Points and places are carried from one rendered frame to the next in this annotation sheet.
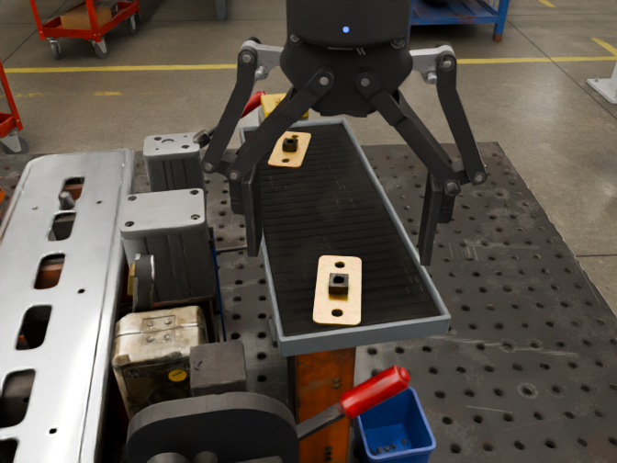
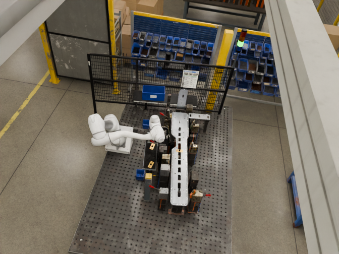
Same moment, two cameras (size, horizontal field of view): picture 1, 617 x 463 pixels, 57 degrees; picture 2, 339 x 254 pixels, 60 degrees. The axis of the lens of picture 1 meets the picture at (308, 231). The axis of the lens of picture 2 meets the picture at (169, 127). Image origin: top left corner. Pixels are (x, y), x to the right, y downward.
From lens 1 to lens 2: 328 cm
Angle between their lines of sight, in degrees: 97
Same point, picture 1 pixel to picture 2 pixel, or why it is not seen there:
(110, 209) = (173, 187)
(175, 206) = (164, 167)
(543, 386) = (114, 180)
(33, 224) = (182, 186)
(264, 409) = not seen: hidden behind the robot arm
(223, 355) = (161, 150)
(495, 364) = (118, 185)
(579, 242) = not seen: outside the picture
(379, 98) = not seen: hidden behind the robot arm
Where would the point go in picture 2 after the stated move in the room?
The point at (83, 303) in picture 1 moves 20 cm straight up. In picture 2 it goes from (174, 171) to (176, 160)
